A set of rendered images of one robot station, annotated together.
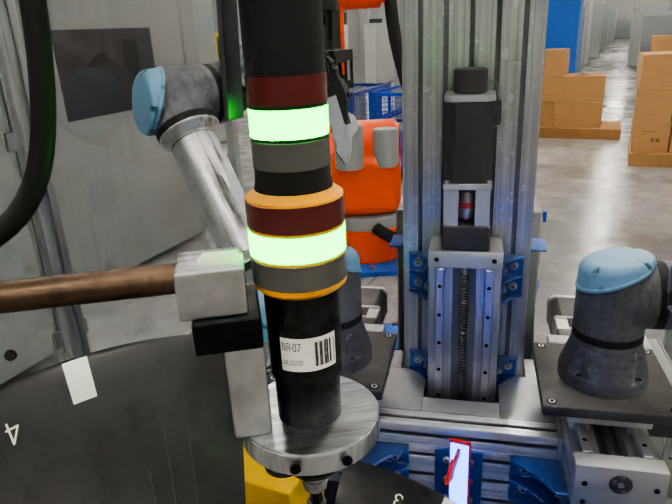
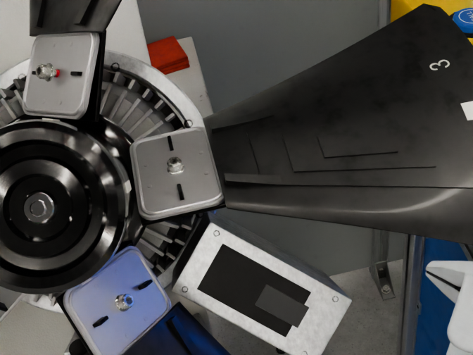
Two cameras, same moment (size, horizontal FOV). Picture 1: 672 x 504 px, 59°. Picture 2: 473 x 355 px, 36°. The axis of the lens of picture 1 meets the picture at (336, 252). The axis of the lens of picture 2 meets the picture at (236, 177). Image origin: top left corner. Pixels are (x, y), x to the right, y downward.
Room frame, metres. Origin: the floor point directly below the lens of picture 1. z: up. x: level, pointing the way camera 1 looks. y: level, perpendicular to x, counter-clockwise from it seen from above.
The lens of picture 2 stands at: (0.08, -0.36, 1.57)
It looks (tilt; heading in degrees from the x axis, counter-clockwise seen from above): 44 degrees down; 60
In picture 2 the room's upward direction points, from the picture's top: 9 degrees counter-clockwise
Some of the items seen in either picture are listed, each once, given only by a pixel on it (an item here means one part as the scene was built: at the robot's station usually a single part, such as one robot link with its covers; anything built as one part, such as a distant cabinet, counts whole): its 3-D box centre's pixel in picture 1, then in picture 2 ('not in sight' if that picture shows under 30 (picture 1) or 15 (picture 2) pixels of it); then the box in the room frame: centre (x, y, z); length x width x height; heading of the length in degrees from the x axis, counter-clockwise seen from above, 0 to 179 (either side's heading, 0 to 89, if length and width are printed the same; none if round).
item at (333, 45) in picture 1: (315, 49); not in sight; (0.84, 0.01, 1.62); 0.09 x 0.08 x 0.12; 154
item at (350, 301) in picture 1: (327, 279); not in sight; (1.03, 0.02, 1.20); 0.13 x 0.12 x 0.14; 131
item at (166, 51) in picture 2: not in sight; (159, 56); (0.52, 0.57, 0.87); 0.08 x 0.08 x 0.02; 74
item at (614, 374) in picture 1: (604, 350); not in sight; (0.92, -0.47, 1.09); 0.15 x 0.15 x 0.10
